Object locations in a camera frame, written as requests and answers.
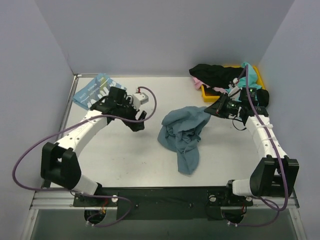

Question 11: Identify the grey-blue t-shirt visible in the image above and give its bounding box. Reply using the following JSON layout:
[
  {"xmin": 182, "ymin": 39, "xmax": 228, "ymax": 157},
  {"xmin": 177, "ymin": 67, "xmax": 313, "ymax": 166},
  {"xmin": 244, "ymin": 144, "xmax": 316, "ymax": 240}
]
[{"xmin": 157, "ymin": 106, "xmax": 211, "ymax": 175}]

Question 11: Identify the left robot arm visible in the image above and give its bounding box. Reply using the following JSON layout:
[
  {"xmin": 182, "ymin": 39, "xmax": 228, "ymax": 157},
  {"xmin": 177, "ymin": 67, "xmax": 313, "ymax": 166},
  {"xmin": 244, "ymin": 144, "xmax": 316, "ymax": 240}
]
[{"xmin": 40, "ymin": 86, "xmax": 149, "ymax": 206}]

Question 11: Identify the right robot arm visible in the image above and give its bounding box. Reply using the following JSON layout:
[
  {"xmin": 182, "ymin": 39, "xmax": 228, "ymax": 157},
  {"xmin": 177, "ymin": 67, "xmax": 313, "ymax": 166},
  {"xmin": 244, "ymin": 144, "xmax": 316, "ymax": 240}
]
[{"xmin": 204, "ymin": 94, "xmax": 299, "ymax": 205}]

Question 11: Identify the yellow plastic bin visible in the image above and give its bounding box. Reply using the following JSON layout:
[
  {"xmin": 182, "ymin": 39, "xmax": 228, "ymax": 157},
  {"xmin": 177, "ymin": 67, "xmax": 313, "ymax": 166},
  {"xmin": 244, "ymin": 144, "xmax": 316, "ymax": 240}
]
[{"xmin": 200, "ymin": 65, "xmax": 266, "ymax": 103}]

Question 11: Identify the black t-shirt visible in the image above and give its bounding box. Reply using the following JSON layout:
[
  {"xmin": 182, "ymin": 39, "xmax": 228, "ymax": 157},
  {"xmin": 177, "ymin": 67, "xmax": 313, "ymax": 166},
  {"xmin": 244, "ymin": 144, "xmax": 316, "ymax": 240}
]
[{"xmin": 189, "ymin": 63, "xmax": 244, "ymax": 89}]

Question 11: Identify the folded blue printed t-shirt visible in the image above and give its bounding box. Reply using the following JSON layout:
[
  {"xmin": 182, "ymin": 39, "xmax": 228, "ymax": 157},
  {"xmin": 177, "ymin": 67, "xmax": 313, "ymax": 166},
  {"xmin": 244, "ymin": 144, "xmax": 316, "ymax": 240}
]
[{"xmin": 72, "ymin": 73, "xmax": 127, "ymax": 110}]

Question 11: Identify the pink t-shirt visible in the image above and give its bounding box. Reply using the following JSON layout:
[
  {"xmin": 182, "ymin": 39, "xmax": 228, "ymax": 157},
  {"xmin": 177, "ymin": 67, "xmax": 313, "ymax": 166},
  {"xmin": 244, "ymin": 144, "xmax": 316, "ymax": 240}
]
[{"xmin": 192, "ymin": 76, "xmax": 227, "ymax": 93}]

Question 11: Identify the teal t-shirt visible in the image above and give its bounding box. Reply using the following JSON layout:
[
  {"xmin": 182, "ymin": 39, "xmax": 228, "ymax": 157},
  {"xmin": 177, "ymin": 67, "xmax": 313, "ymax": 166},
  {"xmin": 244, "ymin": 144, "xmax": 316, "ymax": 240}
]
[{"xmin": 237, "ymin": 62, "xmax": 262, "ymax": 91}]

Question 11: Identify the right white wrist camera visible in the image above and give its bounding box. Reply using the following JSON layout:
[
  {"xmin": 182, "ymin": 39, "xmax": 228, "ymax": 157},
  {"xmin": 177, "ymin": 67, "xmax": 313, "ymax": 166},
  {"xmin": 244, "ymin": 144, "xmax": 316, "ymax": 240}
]
[{"xmin": 228, "ymin": 78, "xmax": 242, "ymax": 98}]

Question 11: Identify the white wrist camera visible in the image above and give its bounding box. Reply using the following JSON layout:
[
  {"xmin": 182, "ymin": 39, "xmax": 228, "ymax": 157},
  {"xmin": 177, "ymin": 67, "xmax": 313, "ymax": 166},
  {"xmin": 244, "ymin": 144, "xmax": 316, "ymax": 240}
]
[
  {"xmin": 228, "ymin": 78, "xmax": 242, "ymax": 98},
  {"xmin": 132, "ymin": 92, "xmax": 149, "ymax": 108}
]

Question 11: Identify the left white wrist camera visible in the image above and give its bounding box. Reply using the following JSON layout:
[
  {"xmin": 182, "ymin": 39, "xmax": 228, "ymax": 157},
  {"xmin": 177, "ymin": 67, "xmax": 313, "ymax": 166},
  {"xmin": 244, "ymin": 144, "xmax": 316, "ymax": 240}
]
[{"xmin": 132, "ymin": 92, "xmax": 149, "ymax": 108}]

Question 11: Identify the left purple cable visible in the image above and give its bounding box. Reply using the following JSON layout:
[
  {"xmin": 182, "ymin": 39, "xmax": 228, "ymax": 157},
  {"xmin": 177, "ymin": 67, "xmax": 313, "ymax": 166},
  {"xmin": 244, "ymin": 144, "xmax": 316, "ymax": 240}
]
[{"xmin": 12, "ymin": 86, "xmax": 158, "ymax": 228}]

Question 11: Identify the purple cable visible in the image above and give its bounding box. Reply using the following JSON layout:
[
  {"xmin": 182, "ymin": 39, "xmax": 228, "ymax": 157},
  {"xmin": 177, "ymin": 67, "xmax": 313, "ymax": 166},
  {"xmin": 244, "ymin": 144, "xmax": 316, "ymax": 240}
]
[
  {"xmin": 237, "ymin": 64, "xmax": 288, "ymax": 227},
  {"xmin": 12, "ymin": 86, "xmax": 158, "ymax": 228}
]

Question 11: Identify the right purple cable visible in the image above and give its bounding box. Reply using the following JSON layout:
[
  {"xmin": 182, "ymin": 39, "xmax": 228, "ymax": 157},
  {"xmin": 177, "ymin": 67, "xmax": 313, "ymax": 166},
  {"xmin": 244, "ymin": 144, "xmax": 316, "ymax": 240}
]
[{"xmin": 237, "ymin": 64, "xmax": 288, "ymax": 227}]

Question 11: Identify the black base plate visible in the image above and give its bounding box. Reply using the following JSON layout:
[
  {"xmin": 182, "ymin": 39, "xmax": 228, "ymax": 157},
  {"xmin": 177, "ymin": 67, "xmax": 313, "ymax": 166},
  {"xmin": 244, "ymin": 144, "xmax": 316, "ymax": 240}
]
[{"xmin": 73, "ymin": 186, "xmax": 253, "ymax": 220}]

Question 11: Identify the aluminium front rail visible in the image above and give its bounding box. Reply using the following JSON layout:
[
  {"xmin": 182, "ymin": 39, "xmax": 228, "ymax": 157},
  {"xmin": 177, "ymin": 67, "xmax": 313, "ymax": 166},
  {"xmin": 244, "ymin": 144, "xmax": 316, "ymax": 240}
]
[{"xmin": 30, "ymin": 191, "xmax": 300, "ymax": 210}]

